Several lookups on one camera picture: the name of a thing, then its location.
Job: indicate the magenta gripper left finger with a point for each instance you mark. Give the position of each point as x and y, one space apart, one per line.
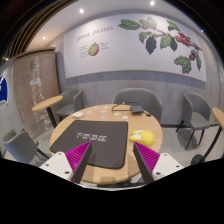
78 159

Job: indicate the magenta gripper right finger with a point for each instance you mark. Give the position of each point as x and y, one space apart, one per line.
146 159

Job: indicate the yellow computer mouse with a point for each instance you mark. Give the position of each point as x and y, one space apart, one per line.
143 137

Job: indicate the round wooden table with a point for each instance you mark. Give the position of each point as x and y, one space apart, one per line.
114 113

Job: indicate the black desk mat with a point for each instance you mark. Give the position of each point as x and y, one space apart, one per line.
109 140

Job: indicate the white card box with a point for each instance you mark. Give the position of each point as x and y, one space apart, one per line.
77 115

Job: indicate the black power adapter box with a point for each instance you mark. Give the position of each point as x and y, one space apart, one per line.
136 109

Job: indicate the grey chair left back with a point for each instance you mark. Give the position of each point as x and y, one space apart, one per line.
72 101

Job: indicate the grey chair behind table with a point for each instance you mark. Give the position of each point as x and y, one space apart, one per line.
146 98

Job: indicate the grey chair front left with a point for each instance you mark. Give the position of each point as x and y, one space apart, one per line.
21 146

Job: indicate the small wooden table left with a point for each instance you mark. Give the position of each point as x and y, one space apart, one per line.
47 104

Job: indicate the grey chair right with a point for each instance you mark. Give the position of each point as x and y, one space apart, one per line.
196 114

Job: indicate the wooden perforated wall panel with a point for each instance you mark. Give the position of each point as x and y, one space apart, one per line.
34 80

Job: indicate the coffee cherries wall poster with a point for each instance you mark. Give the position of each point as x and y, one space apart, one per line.
131 42

